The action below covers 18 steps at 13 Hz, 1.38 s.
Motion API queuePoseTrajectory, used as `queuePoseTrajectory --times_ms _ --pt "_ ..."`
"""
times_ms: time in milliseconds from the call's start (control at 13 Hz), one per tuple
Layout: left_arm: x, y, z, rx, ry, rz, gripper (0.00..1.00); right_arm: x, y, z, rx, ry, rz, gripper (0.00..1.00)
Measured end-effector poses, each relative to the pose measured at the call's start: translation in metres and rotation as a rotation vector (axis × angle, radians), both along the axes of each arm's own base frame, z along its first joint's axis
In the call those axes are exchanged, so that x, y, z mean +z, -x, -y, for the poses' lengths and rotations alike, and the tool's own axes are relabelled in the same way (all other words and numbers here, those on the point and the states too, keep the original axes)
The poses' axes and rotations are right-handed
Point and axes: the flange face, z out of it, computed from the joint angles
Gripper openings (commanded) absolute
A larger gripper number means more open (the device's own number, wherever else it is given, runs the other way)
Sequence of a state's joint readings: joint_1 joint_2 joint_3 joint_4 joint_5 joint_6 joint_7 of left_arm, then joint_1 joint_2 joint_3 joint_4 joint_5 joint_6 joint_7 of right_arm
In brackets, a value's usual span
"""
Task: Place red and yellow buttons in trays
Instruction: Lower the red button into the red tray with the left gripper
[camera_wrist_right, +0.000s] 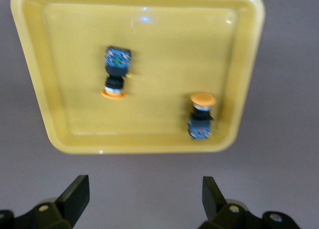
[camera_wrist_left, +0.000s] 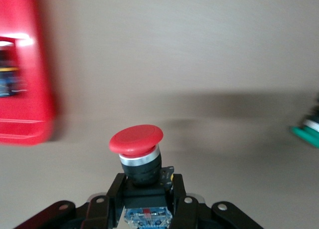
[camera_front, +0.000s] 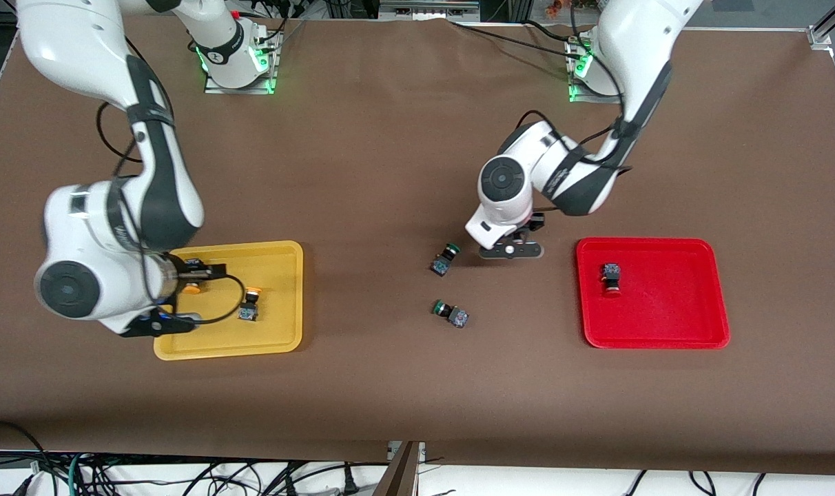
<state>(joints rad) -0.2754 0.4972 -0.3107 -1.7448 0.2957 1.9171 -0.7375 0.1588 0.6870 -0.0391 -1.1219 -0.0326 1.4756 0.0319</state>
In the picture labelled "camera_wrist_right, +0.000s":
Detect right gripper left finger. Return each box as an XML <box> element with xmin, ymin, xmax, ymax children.
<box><xmin>0</xmin><ymin>174</ymin><xmax>91</xmax><ymax>229</ymax></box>

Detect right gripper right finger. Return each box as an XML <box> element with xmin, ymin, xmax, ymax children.
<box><xmin>201</xmin><ymin>176</ymin><xmax>304</xmax><ymax>229</ymax></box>

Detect yellow push button switch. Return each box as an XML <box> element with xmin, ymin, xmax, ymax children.
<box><xmin>100</xmin><ymin>45</ymin><xmax>133</xmax><ymax>100</ymax></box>
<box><xmin>186</xmin><ymin>91</ymin><xmax>217</xmax><ymax>141</ymax></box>

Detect yellow plastic tray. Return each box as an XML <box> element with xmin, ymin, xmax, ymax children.
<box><xmin>9</xmin><ymin>0</ymin><xmax>265</xmax><ymax>155</ymax></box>

